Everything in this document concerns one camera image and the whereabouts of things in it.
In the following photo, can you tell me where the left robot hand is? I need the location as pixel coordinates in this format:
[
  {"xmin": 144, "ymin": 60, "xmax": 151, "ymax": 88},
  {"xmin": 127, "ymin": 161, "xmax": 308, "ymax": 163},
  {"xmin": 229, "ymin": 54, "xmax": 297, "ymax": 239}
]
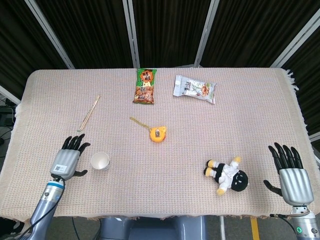
[{"xmin": 49, "ymin": 133, "xmax": 91, "ymax": 181}]

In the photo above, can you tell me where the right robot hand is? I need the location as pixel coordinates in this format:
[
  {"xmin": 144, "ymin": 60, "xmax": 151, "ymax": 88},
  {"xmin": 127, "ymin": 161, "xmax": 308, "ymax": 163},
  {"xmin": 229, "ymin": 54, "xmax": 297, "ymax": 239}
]
[{"xmin": 263, "ymin": 142, "xmax": 315, "ymax": 207}]

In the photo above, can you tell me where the white paper cup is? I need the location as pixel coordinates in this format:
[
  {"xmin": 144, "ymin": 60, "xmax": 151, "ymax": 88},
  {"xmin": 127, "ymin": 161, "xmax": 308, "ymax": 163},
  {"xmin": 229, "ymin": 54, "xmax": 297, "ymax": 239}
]
[{"xmin": 90, "ymin": 151, "xmax": 111, "ymax": 172}]

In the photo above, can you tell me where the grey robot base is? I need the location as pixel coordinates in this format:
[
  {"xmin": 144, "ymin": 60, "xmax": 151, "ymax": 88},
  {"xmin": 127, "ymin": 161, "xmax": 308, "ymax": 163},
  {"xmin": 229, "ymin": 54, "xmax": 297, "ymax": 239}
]
[{"xmin": 98, "ymin": 215, "xmax": 208, "ymax": 240}]

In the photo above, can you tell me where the wooden chopstick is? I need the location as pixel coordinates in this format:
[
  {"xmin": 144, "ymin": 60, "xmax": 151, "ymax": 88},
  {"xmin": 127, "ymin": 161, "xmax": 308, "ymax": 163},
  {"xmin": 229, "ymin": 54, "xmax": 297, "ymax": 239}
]
[
  {"xmin": 80, "ymin": 95, "xmax": 101, "ymax": 132},
  {"xmin": 78, "ymin": 95, "xmax": 99, "ymax": 131}
]

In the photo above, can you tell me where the yellow floor tape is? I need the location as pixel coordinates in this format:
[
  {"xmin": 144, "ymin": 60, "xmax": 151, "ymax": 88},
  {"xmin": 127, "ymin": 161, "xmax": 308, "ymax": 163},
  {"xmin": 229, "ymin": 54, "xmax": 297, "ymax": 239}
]
[{"xmin": 249, "ymin": 216, "xmax": 260, "ymax": 240}]

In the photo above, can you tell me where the black white plush doll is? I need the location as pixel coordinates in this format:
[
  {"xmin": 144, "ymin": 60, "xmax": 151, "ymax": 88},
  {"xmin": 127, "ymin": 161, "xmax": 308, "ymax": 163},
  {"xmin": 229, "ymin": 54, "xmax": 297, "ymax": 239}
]
[{"xmin": 203, "ymin": 156, "xmax": 249, "ymax": 196}]

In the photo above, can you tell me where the beige woven tablecloth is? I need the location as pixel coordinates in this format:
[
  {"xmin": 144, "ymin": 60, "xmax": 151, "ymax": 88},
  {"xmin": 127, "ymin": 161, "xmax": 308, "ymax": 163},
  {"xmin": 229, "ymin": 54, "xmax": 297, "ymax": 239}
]
[{"xmin": 0, "ymin": 66, "xmax": 320, "ymax": 222}]

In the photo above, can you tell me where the orange tape measure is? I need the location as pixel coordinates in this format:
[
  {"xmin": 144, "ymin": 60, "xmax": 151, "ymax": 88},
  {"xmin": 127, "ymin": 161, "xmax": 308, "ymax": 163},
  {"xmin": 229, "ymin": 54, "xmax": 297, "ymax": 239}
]
[{"xmin": 129, "ymin": 116, "xmax": 168, "ymax": 144}]

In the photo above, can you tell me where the green orange snack bag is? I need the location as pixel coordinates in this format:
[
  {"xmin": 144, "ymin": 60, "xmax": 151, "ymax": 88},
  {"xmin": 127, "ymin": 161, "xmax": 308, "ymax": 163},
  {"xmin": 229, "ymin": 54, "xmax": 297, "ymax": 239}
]
[{"xmin": 132, "ymin": 67, "xmax": 158, "ymax": 105}]

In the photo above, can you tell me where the white snack bag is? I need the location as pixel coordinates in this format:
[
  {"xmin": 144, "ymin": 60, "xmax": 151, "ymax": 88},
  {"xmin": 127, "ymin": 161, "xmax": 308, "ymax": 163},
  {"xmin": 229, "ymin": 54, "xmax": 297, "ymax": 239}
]
[{"xmin": 172, "ymin": 74, "xmax": 218, "ymax": 105}]

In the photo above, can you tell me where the black folding screen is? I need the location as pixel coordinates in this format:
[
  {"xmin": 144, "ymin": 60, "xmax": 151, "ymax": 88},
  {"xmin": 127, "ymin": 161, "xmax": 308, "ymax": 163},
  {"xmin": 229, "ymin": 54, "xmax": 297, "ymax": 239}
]
[{"xmin": 0, "ymin": 0, "xmax": 320, "ymax": 141}]

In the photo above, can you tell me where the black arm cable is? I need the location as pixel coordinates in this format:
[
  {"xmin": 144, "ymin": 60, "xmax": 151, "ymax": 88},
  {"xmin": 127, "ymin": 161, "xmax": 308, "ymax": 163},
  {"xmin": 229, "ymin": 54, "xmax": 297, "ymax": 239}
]
[{"xmin": 269, "ymin": 213, "xmax": 301, "ymax": 240}]

